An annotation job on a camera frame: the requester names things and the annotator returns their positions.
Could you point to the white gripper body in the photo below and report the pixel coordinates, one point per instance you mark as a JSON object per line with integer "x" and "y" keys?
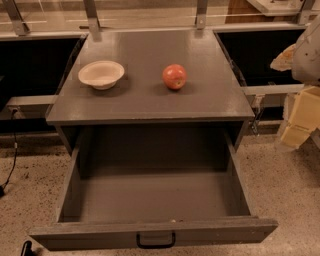
{"x": 308, "y": 60}

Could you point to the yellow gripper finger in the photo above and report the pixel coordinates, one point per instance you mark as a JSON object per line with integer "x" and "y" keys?
{"x": 284, "y": 60}
{"x": 303, "y": 119}

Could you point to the red apple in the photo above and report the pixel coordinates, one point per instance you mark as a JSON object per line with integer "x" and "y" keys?
{"x": 174, "y": 76}

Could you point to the open grey top drawer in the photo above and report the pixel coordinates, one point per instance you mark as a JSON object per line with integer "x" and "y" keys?
{"x": 126, "y": 181}

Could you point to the metal latch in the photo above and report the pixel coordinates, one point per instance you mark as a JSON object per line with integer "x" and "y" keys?
{"x": 257, "y": 106}

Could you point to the grey cabinet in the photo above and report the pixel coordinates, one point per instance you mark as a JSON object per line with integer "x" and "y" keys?
{"x": 211, "y": 91}

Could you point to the white paper bowl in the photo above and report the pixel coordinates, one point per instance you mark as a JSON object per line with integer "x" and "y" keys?
{"x": 101, "y": 75}

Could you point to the metal rail bracket centre-right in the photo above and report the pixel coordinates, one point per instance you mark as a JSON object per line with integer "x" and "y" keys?
{"x": 201, "y": 13}

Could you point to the black drawer handle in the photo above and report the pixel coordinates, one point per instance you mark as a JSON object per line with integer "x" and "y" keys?
{"x": 155, "y": 241}

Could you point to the metal rail bracket centre-left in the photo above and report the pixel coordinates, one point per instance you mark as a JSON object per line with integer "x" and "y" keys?
{"x": 93, "y": 21}

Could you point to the metal rail bracket left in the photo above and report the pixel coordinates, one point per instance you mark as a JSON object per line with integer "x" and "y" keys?
{"x": 19, "y": 25}

